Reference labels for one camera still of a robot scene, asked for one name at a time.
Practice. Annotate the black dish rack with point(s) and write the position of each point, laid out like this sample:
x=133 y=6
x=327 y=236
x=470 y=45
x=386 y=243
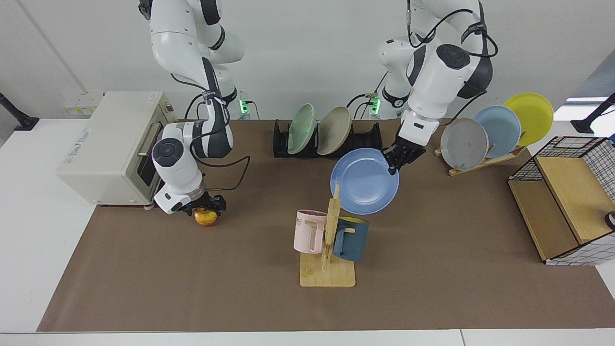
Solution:
x=365 y=137

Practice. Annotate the white power outlet box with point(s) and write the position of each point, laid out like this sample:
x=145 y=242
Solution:
x=79 y=105

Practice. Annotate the brown table cloth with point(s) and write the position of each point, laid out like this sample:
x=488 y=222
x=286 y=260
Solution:
x=192 y=288

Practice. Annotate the black clamp stand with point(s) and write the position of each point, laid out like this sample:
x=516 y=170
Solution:
x=21 y=122
x=584 y=126

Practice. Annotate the dark teal mug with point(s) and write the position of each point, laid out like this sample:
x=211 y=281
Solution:
x=353 y=242

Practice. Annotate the wooden plate rack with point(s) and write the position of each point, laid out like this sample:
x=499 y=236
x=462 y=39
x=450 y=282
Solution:
x=480 y=163

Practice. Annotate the pale toaster oven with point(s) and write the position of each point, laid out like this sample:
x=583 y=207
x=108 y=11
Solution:
x=110 y=139

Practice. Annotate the yellow plate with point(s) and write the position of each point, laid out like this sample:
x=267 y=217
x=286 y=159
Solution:
x=533 y=115

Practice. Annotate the pink mug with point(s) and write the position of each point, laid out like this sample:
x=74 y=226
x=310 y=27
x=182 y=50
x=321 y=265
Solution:
x=305 y=235

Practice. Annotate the pale green plate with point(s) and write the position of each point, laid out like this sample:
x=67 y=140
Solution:
x=300 y=129

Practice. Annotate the light blue plate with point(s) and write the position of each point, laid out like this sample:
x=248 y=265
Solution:
x=502 y=129

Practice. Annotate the red yellow apple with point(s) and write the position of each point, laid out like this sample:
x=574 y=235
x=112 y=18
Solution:
x=205 y=219

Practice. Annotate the beige plate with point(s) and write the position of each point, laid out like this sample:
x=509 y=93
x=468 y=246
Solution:
x=334 y=132

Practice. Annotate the wooden cup stand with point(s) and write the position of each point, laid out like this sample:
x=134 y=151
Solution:
x=331 y=276

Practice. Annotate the grey plate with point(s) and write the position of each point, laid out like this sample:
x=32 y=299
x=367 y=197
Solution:
x=463 y=144

